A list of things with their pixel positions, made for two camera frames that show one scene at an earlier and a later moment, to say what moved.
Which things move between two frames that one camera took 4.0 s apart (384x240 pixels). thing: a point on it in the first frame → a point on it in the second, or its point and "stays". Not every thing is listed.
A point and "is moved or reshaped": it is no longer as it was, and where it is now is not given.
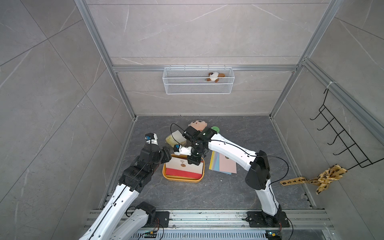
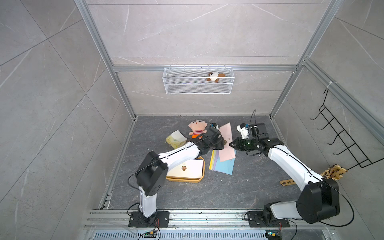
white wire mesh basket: x=196 y=81 stays
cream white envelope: x=181 y=163 is moved or reshaped
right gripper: x=195 y=161 → x=237 y=146
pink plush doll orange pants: x=198 y=124 stays
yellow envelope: x=212 y=160 stays
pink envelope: x=226 y=165 → x=228 y=152
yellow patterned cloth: x=334 y=172 stays
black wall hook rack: x=362 y=159 stays
